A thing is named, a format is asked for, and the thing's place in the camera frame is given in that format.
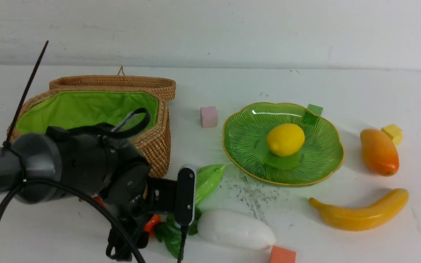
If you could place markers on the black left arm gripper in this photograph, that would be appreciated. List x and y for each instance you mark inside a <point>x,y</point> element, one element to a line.
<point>133,197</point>

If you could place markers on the orange toy carrot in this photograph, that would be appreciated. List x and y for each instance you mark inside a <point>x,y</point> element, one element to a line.
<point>150,225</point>

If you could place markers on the green toy bitter gourd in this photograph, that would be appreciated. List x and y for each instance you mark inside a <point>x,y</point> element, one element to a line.
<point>208,179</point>

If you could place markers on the white toy radish with leaves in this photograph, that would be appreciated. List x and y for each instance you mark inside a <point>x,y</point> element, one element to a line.
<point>219,226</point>

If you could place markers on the yellow toy lemon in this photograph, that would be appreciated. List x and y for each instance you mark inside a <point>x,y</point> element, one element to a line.
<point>286,139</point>

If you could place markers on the yellow toy banana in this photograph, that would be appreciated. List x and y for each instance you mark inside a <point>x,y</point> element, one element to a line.
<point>364,218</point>

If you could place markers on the orange toy mango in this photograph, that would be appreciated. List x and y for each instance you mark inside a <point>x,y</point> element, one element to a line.
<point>379,153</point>

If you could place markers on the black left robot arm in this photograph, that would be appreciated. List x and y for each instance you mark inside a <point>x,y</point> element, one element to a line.
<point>99,165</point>

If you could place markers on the woven wicker basket green lining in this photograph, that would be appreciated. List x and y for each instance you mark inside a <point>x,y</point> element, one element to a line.
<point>70,108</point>

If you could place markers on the pink foam cube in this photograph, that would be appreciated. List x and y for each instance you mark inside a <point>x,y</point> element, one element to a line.
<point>208,117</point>

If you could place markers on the orange foam cube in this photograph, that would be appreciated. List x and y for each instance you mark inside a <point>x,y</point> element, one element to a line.
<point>282,255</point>

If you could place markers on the woven wicker basket lid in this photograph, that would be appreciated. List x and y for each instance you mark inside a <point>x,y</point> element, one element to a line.
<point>163,88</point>

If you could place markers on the green glass leaf plate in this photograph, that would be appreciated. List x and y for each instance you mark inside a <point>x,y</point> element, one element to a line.
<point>245,143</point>

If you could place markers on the green foam cube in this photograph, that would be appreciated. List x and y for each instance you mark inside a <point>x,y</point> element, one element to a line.
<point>316,110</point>

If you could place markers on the yellow foam cube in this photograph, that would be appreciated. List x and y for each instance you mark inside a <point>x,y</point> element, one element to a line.
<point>394,133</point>

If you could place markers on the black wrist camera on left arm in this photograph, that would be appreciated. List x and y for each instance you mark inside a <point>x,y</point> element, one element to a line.
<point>185,196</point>

